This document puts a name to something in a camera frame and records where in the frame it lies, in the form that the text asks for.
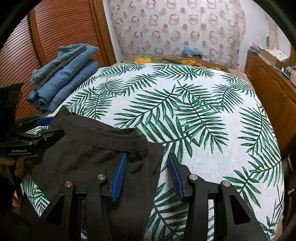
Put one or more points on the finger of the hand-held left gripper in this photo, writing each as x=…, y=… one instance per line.
x=50, y=134
x=45, y=121

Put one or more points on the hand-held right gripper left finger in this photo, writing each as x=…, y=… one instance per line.
x=120, y=176

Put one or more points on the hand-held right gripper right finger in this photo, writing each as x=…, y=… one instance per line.
x=175, y=178

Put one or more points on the black pants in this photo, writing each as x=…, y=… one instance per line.
x=81, y=157

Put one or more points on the blue denim folded jeans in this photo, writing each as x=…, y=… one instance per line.
x=74, y=85
x=62, y=78

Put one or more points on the louvered wooden wardrobe door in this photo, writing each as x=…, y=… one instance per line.
x=67, y=23
x=18, y=60

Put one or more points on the palm leaf print sheet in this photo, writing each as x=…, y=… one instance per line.
x=196, y=115

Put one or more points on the light blue folded jeans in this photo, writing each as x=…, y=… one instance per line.
x=67, y=55

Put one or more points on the wooden cabinet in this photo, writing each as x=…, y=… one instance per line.
x=270, y=97

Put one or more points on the blue crumpled cloth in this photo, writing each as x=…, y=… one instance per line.
x=192, y=51

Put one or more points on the circle pattern curtain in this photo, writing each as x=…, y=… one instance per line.
x=173, y=30

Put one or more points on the patterned cardboard box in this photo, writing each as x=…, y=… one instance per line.
x=275, y=56

